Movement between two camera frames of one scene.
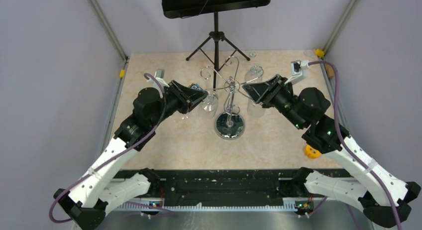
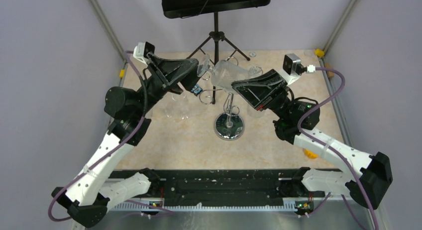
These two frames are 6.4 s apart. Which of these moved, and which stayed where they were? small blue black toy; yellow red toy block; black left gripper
Moved: black left gripper
Stayed: yellow red toy block; small blue black toy
